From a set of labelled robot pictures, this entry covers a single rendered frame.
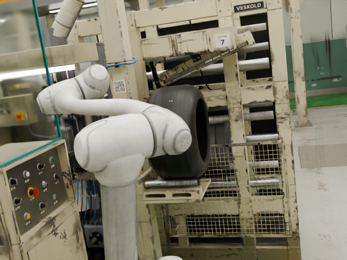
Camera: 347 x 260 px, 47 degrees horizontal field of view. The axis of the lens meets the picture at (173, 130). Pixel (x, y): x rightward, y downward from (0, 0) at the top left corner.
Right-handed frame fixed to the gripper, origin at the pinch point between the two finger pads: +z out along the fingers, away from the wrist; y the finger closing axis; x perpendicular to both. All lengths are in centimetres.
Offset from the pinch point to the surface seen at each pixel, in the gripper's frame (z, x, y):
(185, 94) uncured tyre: 20, -2, 58
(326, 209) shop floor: 158, -117, 201
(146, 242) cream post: 88, -67, 17
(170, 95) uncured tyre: 23, 2, 51
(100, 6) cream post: 21, 67, 36
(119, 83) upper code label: 40, 25, 32
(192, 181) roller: 43, -47, 47
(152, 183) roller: 56, -37, 28
